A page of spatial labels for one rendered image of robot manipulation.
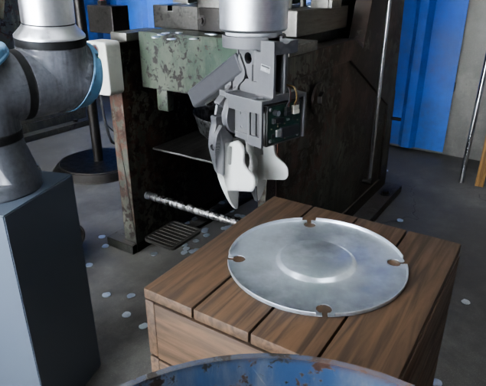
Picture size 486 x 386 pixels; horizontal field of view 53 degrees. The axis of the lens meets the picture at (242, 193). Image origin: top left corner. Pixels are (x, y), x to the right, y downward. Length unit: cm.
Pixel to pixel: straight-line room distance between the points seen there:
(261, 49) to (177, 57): 77
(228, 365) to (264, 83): 29
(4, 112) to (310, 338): 57
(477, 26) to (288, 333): 192
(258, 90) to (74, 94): 43
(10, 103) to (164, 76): 57
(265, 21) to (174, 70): 79
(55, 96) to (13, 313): 37
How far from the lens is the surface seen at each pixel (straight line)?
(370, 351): 66
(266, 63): 54
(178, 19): 140
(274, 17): 54
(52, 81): 88
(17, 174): 87
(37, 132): 279
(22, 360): 98
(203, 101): 63
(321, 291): 75
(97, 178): 209
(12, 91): 85
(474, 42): 241
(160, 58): 134
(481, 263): 163
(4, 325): 95
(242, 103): 55
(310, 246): 85
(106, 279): 145
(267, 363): 45
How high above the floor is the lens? 78
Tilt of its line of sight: 24 degrees down
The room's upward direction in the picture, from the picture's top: straight up
